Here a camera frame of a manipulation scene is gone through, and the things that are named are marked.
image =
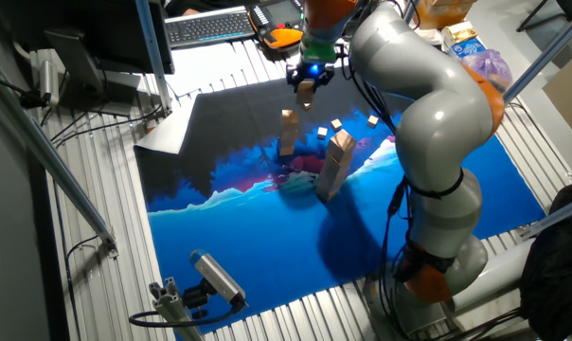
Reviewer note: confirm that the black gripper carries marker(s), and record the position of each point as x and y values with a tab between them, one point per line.
313	71

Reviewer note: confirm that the white cylindrical tube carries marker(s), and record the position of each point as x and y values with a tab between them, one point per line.
499	279

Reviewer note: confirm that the white crumpled cloth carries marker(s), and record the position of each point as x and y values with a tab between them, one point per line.
430	35

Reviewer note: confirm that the black computer keyboard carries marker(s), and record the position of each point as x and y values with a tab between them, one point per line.
205	26

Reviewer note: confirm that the black camera ball mount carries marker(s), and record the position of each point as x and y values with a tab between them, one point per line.
196	297

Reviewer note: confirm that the silver cylindrical device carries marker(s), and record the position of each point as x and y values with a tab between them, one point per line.
49	80

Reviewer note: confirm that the silver aluminium frame bar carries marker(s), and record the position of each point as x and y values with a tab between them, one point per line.
556	215
54	161
551	49

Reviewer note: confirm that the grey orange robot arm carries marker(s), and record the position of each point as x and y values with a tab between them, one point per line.
437	118

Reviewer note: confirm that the brown cardboard box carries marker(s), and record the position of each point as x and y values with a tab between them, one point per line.
447	14

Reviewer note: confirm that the white paper sheet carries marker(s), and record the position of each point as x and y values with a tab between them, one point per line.
165	132

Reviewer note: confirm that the silver aluminium frame post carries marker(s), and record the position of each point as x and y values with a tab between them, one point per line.
154	61
411	9

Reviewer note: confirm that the purple plastic bag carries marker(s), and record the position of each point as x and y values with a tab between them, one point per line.
489	68

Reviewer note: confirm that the orange black teach pendant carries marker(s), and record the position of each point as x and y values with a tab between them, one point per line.
276	35

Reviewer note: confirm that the black computer monitor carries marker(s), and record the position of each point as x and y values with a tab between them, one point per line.
101	28

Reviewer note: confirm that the dark monitor stand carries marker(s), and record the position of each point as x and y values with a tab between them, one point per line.
77	61

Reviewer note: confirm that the person bare hand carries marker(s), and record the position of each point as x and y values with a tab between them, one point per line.
192	11

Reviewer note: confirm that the short aluminium extrusion post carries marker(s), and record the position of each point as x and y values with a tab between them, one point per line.
170	308

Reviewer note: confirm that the black jacket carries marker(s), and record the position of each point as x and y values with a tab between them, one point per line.
560	274

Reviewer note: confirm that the blue white carton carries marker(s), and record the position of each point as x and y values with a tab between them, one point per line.
468	47

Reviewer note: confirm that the blue landscape print mat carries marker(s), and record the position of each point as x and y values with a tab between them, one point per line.
267	237

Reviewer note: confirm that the silver bar camera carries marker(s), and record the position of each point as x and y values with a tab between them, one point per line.
217	277

